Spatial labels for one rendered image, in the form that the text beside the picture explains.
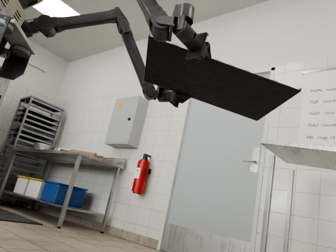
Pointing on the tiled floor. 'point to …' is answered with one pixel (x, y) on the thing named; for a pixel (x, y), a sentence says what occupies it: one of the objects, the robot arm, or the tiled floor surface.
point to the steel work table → (54, 155)
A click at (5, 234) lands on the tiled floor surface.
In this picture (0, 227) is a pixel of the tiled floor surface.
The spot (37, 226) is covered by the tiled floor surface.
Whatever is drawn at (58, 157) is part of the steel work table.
